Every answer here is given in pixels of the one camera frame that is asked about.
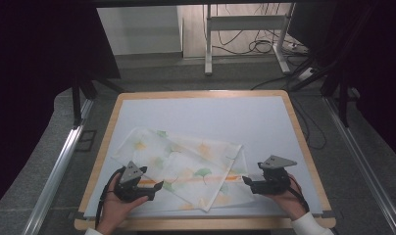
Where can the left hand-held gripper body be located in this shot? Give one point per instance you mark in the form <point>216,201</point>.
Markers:
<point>129,186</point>

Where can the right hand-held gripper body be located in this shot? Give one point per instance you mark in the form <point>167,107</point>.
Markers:
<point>273,181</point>

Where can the white leaf-print cloth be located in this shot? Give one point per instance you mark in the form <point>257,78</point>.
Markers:
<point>183,163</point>

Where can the person's right hand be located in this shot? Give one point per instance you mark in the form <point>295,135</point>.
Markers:
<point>290,202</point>

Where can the person's left hand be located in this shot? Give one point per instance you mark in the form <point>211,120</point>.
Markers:
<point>116,210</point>

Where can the person's right white sleeve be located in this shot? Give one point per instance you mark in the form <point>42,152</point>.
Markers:
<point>310,226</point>

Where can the person's white sleeve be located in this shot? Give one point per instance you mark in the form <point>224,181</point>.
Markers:
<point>92,231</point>
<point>310,226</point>

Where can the person's left white sleeve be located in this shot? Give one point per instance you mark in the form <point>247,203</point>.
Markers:
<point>92,231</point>

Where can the pale grey table mat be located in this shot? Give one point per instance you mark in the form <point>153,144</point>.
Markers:
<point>212,117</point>

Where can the black metal stand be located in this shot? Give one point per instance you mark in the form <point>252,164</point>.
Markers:
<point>76,101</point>
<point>342,98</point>

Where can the white power strip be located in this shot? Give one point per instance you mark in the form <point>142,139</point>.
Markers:
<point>306,73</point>

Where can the dark curtain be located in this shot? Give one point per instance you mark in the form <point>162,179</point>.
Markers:
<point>379,65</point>
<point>32,81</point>

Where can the white cabinet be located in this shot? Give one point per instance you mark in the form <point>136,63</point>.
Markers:
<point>140,29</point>

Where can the black rectangular floor frame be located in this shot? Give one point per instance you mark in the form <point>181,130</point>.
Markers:
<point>86,140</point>

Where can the aluminium floor rail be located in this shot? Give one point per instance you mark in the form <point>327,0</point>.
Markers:
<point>60,166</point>
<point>362,163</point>

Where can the white metal desk frame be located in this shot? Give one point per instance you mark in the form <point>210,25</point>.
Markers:
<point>245,23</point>

